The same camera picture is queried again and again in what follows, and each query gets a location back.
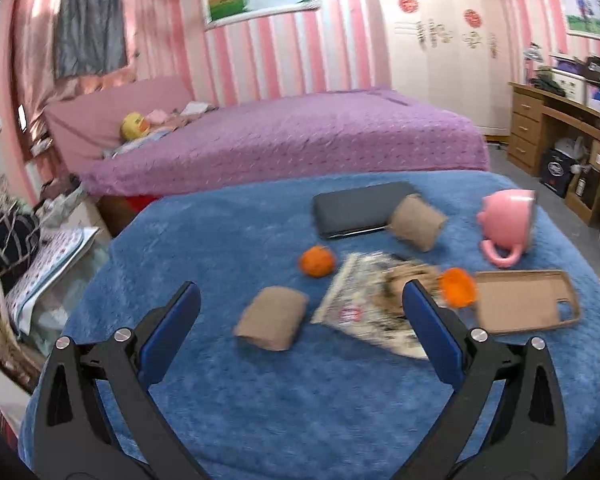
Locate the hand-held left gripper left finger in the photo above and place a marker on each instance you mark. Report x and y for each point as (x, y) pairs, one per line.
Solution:
(172, 325)

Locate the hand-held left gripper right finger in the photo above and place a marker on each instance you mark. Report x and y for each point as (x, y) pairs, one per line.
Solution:
(430, 330)

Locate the orange plastic cap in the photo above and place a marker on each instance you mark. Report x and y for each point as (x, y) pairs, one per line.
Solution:
(457, 287)

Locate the brown paper bag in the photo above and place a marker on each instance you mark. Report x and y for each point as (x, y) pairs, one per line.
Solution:
(395, 285)

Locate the silver printed snack wrapper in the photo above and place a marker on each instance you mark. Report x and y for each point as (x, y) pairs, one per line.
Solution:
(355, 300)

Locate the cardboard tube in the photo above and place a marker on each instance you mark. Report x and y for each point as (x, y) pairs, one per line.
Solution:
(272, 317)
(417, 222)

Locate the tangerine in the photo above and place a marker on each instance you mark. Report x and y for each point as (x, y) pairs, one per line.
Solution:
(317, 261)

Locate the tan phone case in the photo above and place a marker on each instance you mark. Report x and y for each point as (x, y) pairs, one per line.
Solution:
(520, 305)

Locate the white dotted pad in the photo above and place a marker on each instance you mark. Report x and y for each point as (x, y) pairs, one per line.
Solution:
(50, 270)

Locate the blue knitted blanket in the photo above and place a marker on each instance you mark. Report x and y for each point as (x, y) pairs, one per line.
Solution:
(280, 410)

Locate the pink cup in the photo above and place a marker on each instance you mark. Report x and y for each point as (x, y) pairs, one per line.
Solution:
(505, 215)

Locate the black phone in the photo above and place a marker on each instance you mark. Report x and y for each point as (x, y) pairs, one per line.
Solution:
(355, 207)

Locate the pile of clothes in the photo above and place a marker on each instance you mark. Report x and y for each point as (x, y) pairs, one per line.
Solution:
(60, 197)

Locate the floral striped curtain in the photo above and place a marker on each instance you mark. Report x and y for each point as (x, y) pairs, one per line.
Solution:
(0, 320)

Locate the black patterned bag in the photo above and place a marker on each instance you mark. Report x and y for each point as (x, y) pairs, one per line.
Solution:
(10, 245)

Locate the red plaid cloth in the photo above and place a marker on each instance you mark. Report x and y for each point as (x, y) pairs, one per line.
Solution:
(4, 427)

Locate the black printed box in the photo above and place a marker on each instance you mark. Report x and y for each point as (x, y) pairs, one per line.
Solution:
(557, 172)

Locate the yellow duck plush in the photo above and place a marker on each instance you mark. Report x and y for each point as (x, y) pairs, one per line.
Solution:
(134, 126)

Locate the brown cardboard box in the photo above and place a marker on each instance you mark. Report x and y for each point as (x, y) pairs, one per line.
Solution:
(582, 187)

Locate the pink clothes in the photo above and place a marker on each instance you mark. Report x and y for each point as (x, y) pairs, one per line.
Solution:
(157, 116)

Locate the white folded cloth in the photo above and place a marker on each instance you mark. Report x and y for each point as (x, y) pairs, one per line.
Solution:
(197, 108)

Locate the pink headboard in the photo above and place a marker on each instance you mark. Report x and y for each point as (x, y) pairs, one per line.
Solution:
(90, 120)

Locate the white power strip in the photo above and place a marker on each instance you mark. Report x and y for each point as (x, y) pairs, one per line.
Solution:
(40, 144)

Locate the wooden desk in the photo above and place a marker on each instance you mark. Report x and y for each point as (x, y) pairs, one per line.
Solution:
(527, 125)

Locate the purple dotted bed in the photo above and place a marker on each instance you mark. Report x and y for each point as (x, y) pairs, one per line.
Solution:
(305, 140)

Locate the white small fan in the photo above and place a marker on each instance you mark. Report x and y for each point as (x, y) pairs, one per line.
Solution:
(572, 147)

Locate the white wardrobe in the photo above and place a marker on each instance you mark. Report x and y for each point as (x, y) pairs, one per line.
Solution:
(445, 75)

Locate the dark clothes heap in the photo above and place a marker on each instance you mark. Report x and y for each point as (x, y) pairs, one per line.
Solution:
(547, 85)

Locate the white storage box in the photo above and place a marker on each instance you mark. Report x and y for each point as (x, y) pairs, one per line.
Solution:
(570, 85)

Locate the desk lamp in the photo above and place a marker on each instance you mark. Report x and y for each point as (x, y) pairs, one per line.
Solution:
(531, 57)

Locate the purple bag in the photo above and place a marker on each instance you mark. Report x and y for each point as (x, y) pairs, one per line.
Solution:
(570, 65)

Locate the pink shiny curtain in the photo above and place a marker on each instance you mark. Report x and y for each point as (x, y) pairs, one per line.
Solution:
(35, 50)

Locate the black bag with white print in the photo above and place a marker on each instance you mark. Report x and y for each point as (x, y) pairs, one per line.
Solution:
(597, 69)

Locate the grey window cloth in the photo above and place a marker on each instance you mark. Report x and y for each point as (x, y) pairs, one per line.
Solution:
(90, 20)

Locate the small framed photo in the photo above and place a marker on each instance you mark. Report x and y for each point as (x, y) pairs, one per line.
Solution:
(582, 10)

